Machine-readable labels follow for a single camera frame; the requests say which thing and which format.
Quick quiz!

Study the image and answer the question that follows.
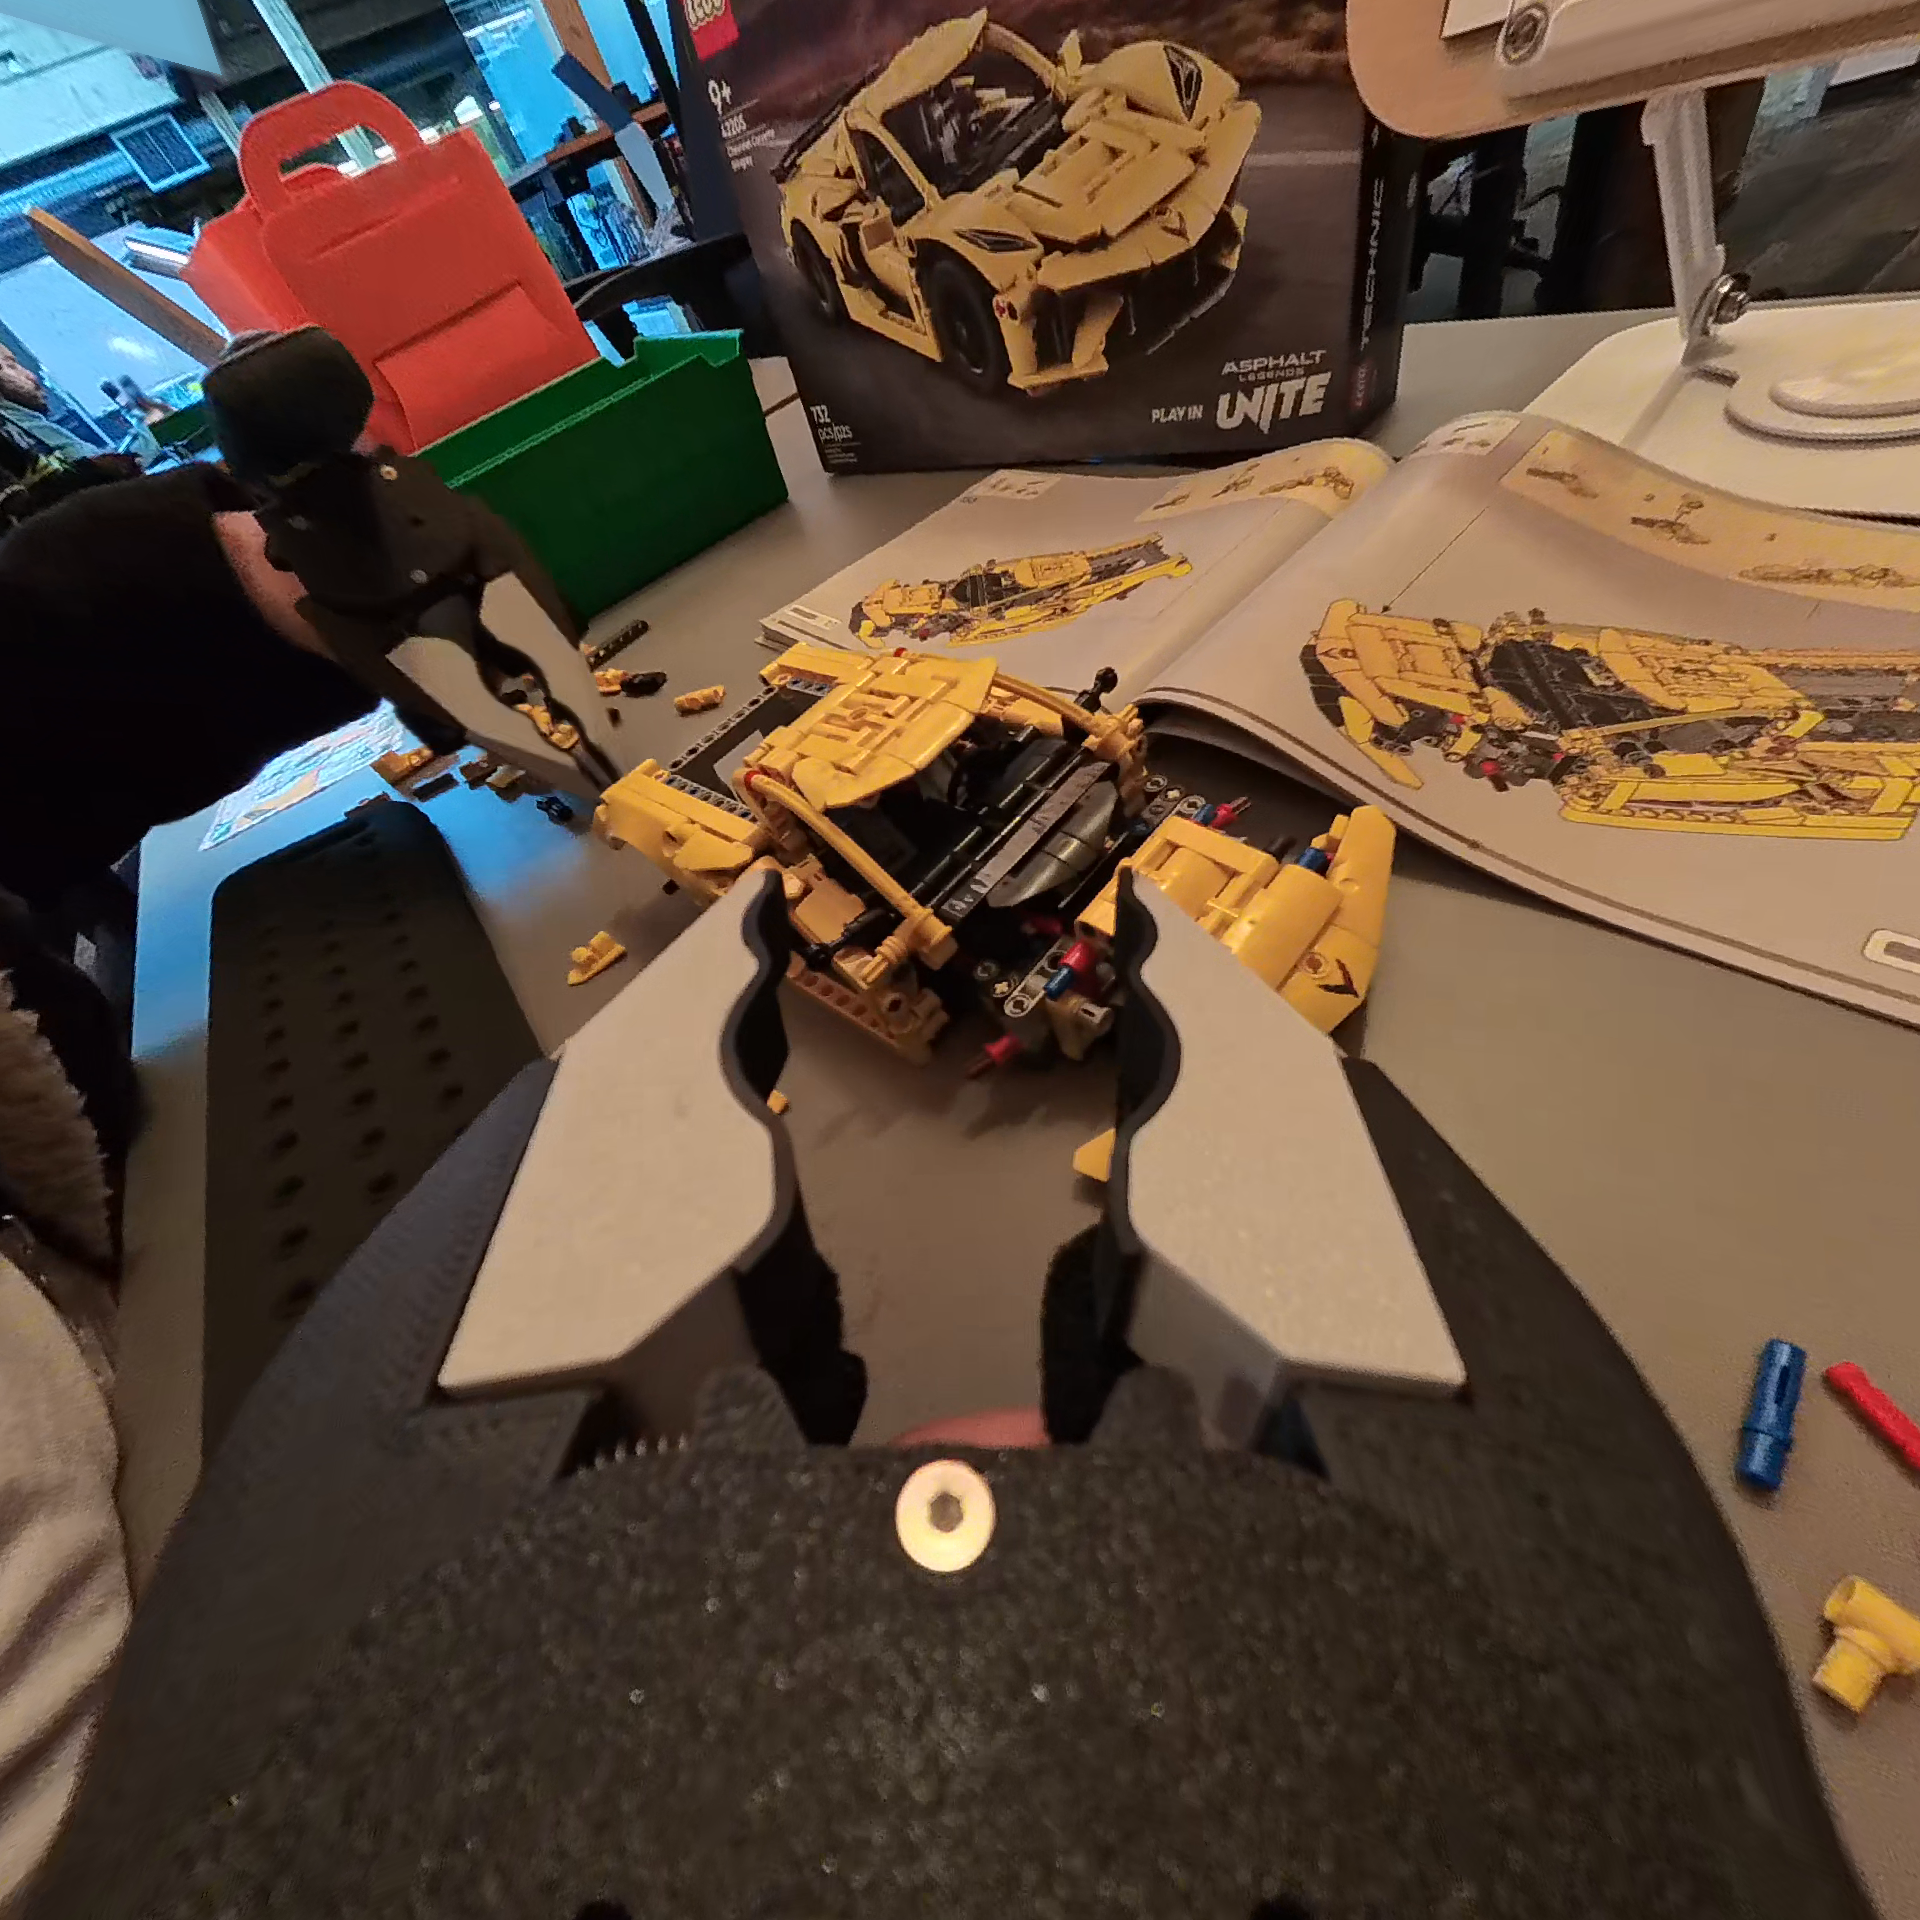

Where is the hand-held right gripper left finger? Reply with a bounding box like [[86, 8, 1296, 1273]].
[[435, 867, 800, 1446]]

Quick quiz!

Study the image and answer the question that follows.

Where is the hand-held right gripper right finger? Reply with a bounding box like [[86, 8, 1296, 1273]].
[[1107, 867, 1469, 1457]]

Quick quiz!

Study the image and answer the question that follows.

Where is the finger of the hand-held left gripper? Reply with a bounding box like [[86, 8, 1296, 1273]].
[[384, 631, 606, 802], [480, 575, 626, 790]]

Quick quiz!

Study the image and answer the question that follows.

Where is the pile of small yellow bricks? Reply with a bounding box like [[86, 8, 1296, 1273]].
[[368, 662, 728, 827]]

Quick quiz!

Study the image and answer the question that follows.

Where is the yellow brick hood panel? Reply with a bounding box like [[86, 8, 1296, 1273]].
[[1126, 824, 1309, 969]]

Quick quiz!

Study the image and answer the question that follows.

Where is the yellow brick model car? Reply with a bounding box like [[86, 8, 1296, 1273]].
[[591, 642, 1400, 1074]]

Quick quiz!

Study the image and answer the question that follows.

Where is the instruction booklet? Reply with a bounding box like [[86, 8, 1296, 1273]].
[[756, 412, 1920, 1030]]

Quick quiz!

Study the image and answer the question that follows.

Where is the person's left forearm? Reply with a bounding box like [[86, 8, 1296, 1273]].
[[0, 462, 394, 903]]

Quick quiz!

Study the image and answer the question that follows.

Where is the person's left hand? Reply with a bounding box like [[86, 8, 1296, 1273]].
[[214, 510, 344, 666]]

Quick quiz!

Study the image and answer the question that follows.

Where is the green plastic bin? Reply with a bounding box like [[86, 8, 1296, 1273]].
[[415, 335, 792, 619]]

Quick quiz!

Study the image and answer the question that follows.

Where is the yellow sticker sheet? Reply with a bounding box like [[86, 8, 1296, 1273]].
[[199, 710, 410, 852]]

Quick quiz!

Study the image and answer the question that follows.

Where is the orange plastic tote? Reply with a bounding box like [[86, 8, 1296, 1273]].
[[187, 83, 600, 454]]

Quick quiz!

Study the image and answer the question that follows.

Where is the black dotted rubber mat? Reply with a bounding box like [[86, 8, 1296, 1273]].
[[200, 801, 544, 1450]]

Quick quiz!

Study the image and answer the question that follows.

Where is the black office chair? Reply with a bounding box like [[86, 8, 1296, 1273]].
[[570, 225, 767, 361]]

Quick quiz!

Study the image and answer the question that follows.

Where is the black toy car set box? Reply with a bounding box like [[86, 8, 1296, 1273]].
[[669, 0, 1407, 474]]

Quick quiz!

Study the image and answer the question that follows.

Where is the pile of small coloured bricks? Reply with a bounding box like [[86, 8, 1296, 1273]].
[[1736, 1338, 1920, 1715]]

